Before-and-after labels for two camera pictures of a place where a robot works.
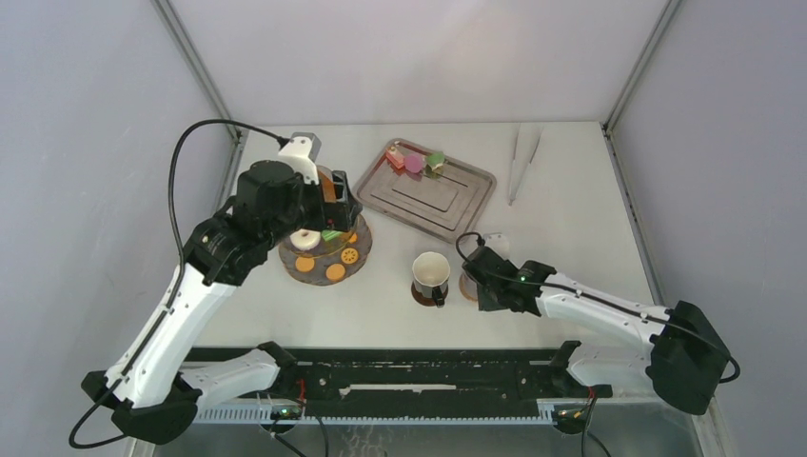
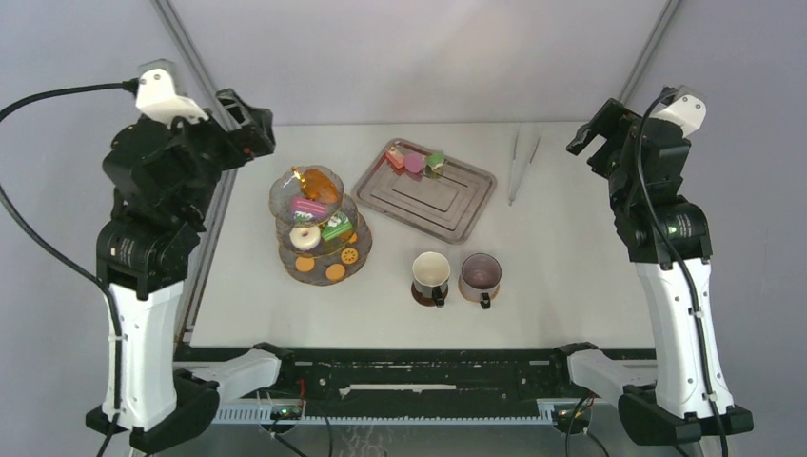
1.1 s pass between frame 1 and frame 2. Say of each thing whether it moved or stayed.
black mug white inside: stayed
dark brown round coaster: stayed
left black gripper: moved
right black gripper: moved
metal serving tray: stayed
